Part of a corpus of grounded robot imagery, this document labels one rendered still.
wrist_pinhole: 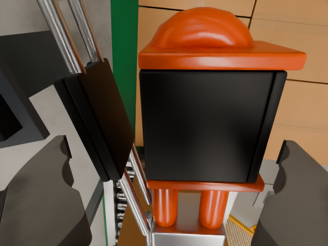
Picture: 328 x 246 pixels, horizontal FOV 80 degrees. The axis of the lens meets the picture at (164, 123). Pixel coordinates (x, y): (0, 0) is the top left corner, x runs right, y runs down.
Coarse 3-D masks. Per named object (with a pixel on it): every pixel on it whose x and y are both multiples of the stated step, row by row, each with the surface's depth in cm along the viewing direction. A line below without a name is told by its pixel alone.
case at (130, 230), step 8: (144, 168) 102; (136, 184) 92; (136, 192) 88; (184, 192) 91; (192, 192) 92; (200, 192) 92; (144, 200) 85; (128, 208) 81; (144, 208) 82; (128, 216) 78; (128, 224) 75; (136, 224) 75; (120, 232) 72; (128, 232) 72; (136, 232) 72; (120, 240) 69; (128, 240) 70; (136, 240) 70; (144, 240) 70
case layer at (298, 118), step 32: (160, 0) 68; (192, 0) 67; (224, 0) 67; (256, 0) 67; (288, 0) 66; (320, 0) 66; (256, 32) 71; (288, 32) 70; (320, 32) 70; (320, 64) 75; (288, 96) 82; (320, 96) 81; (288, 128) 89; (320, 128) 88; (320, 160) 96
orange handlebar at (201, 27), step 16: (176, 16) 10; (192, 16) 9; (208, 16) 9; (224, 16) 9; (160, 32) 10; (176, 32) 10; (192, 32) 9; (208, 32) 9; (224, 32) 9; (240, 32) 10; (160, 192) 15; (176, 192) 15; (208, 192) 15; (224, 192) 14; (160, 208) 16; (176, 208) 16; (208, 208) 15; (224, 208) 16; (160, 224) 17; (208, 224) 16
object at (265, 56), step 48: (144, 48) 10; (192, 48) 10; (240, 48) 10; (288, 48) 9; (144, 96) 10; (192, 96) 10; (240, 96) 9; (144, 144) 11; (192, 144) 11; (240, 144) 11
